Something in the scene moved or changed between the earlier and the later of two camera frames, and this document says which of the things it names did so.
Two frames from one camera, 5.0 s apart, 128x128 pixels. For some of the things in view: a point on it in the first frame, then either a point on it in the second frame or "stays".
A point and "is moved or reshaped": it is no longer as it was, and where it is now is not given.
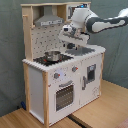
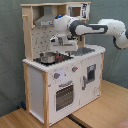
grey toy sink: [80, 51] stays
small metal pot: [53, 55] is moved or reshaped
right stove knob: [74, 69] stays
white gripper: [74, 36] -> [64, 45]
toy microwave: [70, 9] stays
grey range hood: [48, 18] stays
